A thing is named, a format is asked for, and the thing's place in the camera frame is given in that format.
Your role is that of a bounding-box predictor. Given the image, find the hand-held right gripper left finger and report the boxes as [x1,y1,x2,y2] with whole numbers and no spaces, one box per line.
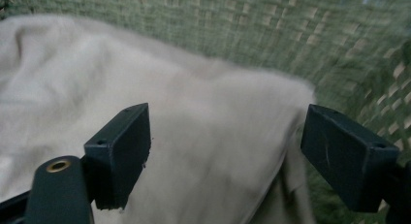
[83,102,152,210]

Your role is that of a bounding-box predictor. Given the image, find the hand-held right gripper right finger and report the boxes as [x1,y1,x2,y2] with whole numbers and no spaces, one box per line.
[300,103,400,214]

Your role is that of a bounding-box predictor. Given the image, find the beige cloth garment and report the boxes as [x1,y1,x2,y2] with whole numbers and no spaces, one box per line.
[0,14,318,224]

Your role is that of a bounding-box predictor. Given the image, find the green woven straw mat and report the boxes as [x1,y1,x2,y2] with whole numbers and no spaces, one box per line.
[0,0,411,224]

